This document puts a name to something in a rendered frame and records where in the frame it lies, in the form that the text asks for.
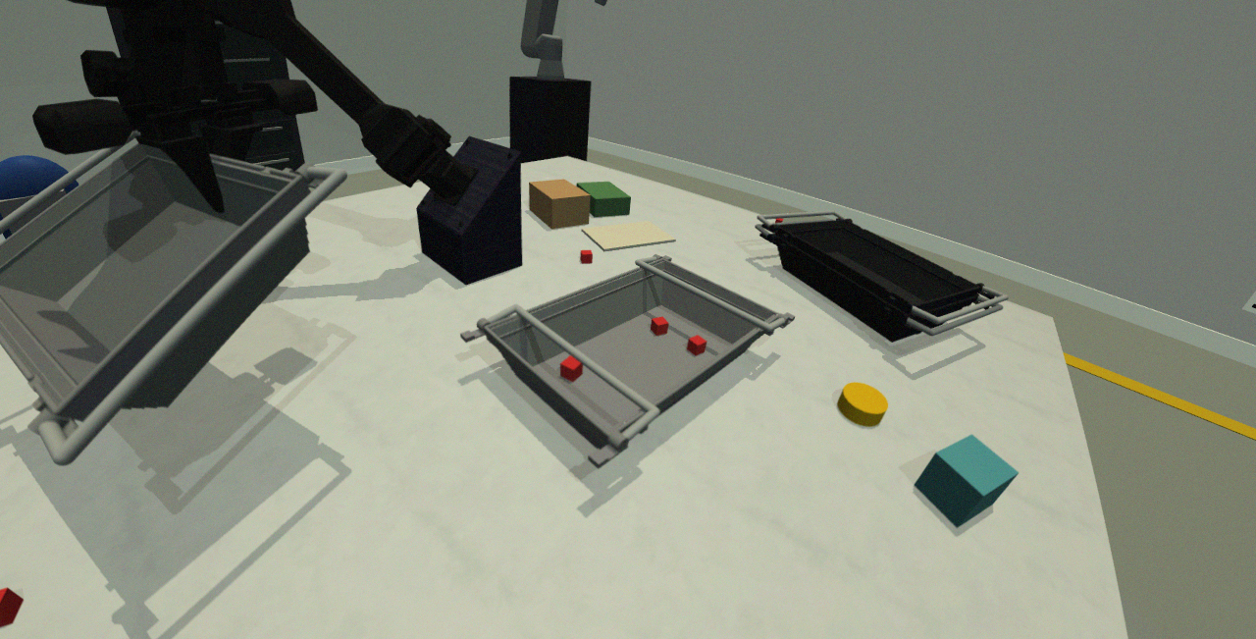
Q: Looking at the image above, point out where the small teal block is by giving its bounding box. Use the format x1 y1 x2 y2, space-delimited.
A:
914 436 1019 529

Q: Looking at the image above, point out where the brown rectangular block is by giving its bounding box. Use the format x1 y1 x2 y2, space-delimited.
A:
529 180 590 230

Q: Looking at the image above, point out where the yellow short cylinder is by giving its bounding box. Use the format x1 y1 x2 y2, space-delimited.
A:
838 383 888 427

